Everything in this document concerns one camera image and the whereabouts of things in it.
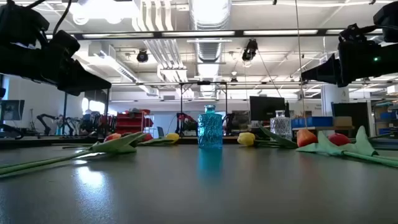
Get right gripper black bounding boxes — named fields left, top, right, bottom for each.
left=300, top=24, right=398, bottom=87

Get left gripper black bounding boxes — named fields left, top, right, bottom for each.
left=0, top=29, right=112, bottom=96

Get orange artificial tulip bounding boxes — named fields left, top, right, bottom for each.
left=0, top=133, right=137, bottom=175
left=295, top=128, right=398, bottom=169

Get dark maroon artificial tulip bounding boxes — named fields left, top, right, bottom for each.
left=0, top=131, right=147, bottom=180

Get yellow artificial tulip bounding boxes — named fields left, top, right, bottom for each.
left=237, top=124, right=299, bottom=149
left=146, top=133, right=180, bottom=146

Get clear glass vase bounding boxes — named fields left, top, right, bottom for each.
left=269, top=110, right=293, bottom=140

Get blue glass vase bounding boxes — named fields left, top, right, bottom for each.
left=197, top=105, right=224, bottom=149

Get blue storage bins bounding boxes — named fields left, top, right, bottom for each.
left=291, top=116, right=333, bottom=128

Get brown cardboard box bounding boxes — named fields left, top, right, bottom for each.
left=332, top=116, right=353, bottom=128

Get black cabinet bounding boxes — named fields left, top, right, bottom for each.
left=331, top=101, right=371, bottom=138

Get red tool cart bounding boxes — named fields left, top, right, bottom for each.
left=115, top=109, right=154, bottom=135

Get black computer monitor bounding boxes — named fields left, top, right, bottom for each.
left=249, top=95, right=286, bottom=122

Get grey computer monitor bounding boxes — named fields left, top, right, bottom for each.
left=0, top=99, right=25, bottom=122

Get thin hanging cable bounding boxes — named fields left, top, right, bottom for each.
left=294, top=0, right=308, bottom=129

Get black round ceiling camera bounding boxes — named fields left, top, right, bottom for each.
left=136, top=49, right=149, bottom=63

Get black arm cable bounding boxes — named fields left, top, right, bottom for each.
left=52, top=0, right=73, bottom=35

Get black overhead rig camera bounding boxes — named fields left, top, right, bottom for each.
left=241, top=39, right=259, bottom=62

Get black overhead frame bar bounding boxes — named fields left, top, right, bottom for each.
left=43, top=28, right=385, bottom=40

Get black background frame stand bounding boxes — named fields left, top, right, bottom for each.
left=178, top=80, right=229, bottom=136

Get silver ceiling air duct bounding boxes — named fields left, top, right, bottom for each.
left=188, top=0, right=233, bottom=65

